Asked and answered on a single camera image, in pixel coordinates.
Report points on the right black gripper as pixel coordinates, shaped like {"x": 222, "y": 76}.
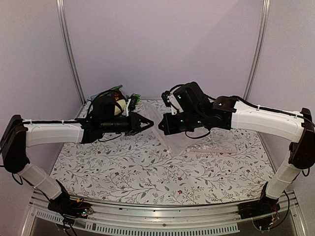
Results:
{"x": 169, "y": 129}

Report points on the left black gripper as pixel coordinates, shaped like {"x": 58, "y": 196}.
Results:
{"x": 135, "y": 128}

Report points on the white daikon radish toy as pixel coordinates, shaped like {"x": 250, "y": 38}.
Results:
{"x": 120, "y": 105}

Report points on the clear zip bag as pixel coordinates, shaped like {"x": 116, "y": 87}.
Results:
{"x": 218, "y": 141}
{"x": 175, "y": 144}

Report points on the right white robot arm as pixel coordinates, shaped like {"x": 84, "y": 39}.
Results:
{"x": 296, "y": 127}

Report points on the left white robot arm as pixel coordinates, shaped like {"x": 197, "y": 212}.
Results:
{"x": 23, "y": 134}

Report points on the green cucumber toy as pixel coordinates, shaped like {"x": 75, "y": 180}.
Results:
{"x": 116, "y": 88}

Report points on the light blue plastic basket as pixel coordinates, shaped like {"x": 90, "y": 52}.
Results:
{"x": 93, "y": 97}

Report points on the floral patterned table mat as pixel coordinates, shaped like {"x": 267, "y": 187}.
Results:
{"x": 138, "y": 169}

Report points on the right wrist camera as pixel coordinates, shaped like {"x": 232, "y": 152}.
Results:
{"x": 169, "y": 101}

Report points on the front aluminium rail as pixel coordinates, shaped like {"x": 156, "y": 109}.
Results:
{"x": 123, "y": 219}

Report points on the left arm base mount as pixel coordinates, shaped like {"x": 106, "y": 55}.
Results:
{"x": 64, "y": 205}

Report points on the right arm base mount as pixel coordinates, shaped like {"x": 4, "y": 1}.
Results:
{"x": 265, "y": 209}

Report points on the left aluminium frame post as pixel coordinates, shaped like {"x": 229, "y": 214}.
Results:
{"x": 68, "y": 49}

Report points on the aluminium frame post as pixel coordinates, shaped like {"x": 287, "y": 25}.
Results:
{"x": 258, "y": 48}
{"x": 68, "y": 49}

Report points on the right aluminium frame post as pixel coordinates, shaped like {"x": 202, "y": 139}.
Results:
{"x": 258, "y": 48}

